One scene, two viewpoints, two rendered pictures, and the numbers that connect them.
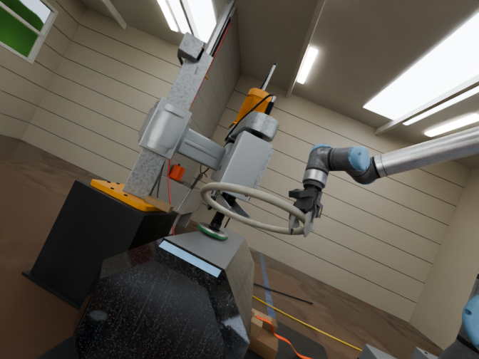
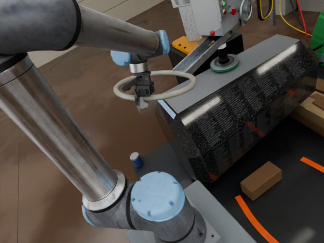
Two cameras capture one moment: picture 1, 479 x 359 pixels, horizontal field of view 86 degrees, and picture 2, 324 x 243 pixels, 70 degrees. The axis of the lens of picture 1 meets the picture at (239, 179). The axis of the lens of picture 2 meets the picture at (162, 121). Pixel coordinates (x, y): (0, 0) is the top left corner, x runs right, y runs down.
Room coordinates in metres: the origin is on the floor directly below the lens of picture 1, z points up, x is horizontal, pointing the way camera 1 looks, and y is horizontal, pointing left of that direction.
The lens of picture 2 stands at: (0.66, -1.26, 1.76)
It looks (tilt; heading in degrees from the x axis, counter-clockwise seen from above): 37 degrees down; 72
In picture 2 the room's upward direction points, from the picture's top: 24 degrees counter-clockwise
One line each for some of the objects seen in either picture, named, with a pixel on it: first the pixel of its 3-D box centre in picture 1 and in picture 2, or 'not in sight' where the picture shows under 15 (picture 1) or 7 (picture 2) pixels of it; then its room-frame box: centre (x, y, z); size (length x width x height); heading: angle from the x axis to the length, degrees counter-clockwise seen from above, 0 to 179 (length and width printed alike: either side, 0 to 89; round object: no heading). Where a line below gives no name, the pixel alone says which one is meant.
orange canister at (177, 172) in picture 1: (177, 172); not in sight; (4.85, 1.11, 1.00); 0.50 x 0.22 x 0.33; 176
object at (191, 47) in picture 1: (191, 48); not in sight; (1.95, 0.76, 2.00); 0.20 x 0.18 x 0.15; 80
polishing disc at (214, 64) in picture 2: (213, 229); (224, 61); (1.75, 0.02, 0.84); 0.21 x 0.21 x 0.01
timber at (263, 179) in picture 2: not in sight; (261, 180); (1.46, -0.49, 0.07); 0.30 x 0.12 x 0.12; 174
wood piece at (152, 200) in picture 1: (159, 204); (208, 42); (2.00, 0.48, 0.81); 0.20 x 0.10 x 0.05; 88
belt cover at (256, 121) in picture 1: (247, 135); not in sight; (2.09, 0.09, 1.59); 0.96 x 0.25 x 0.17; 11
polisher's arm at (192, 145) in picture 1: (186, 142); not in sight; (2.19, 0.55, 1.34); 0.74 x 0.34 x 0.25; 118
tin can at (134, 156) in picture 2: not in sight; (136, 159); (0.84, 0.55, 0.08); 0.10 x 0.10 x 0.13
